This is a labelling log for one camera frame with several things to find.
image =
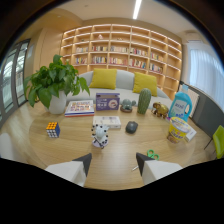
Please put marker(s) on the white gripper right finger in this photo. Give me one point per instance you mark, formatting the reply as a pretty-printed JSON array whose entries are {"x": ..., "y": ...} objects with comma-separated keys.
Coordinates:
[{"x": 156, "y": 170}]

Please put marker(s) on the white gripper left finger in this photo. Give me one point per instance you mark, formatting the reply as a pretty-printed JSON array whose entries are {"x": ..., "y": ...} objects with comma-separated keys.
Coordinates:
[{"x": 71, "y": 170}]

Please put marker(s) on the yellow cup noodles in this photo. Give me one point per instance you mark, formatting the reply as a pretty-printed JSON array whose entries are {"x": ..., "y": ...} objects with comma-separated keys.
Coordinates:
[{"x": 177, "y": 130}]

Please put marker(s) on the rubik's cube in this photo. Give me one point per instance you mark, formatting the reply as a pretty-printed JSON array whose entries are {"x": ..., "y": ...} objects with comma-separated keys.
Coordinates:
[{"x": 53, "y": 129}]

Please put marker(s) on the white spotted toy figure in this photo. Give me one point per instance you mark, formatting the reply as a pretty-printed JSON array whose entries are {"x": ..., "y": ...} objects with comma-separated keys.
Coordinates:
[{"x": 99, "y": 135}]

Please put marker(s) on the dark grey computer mouse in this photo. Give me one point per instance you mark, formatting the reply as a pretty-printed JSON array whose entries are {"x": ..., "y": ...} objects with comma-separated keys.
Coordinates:
[{"x": 131, "y": 127}]

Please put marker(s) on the small white box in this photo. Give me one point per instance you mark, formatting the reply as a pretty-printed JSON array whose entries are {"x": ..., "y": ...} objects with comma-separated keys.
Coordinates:
[{"x": 190, "y": 133}]

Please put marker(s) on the white flat box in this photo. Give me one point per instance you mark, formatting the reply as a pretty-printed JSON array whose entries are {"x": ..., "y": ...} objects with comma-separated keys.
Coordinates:
[{"x": 107, "y": 122}]

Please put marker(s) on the golden elephant figurine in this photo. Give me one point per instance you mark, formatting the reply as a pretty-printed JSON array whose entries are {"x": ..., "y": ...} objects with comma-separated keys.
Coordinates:
[{"x": 160, "y": 109}]

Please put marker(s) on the colourful picture book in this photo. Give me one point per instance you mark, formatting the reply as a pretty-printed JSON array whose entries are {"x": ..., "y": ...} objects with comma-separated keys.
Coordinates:
[{"x": 80, "y": 108}]

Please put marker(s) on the green chair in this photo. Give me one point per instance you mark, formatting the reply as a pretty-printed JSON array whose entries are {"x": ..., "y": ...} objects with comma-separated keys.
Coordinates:
[{"x": 218, "y": 141}]

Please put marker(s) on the blue detergent bottle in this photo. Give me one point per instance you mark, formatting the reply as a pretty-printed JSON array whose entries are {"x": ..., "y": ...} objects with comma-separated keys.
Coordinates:
[{"x": 180, "y": 106}]

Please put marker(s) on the green cactus ornament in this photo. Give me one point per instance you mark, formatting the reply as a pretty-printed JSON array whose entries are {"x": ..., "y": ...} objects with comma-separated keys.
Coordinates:
[{"x": 144, "y": 100}]

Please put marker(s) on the small green turtle figurine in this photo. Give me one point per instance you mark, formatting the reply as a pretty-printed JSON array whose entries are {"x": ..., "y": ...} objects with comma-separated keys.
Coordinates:
[{"x": 127, "y": 105}]

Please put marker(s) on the purple box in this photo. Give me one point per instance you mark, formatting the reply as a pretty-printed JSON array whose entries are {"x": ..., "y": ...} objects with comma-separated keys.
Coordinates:
[{"x": 107, "y": 101}]

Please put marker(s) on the yellow cushion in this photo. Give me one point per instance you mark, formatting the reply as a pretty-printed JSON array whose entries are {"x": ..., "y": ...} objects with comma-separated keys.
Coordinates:
[
  {"x": 103, "y": 78},
  {"x": 145, "y": 83}
]

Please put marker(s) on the green potted plant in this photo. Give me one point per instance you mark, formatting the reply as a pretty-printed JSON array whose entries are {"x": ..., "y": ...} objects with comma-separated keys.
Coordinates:
[{"x": 53, "y": 83}]

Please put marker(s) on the grey sofa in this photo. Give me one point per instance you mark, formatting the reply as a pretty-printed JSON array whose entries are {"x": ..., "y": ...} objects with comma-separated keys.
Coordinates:
[{"x": 123, "y": 87}]

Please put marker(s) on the wooden bookshelf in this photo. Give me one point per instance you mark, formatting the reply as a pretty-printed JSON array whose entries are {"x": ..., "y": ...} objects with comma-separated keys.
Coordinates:
[{"x": 123, "y": 55}]

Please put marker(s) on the ceiling light strip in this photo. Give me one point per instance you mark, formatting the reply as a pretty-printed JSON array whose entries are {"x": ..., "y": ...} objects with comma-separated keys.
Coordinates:
[{"x": 137, "y": 9}]

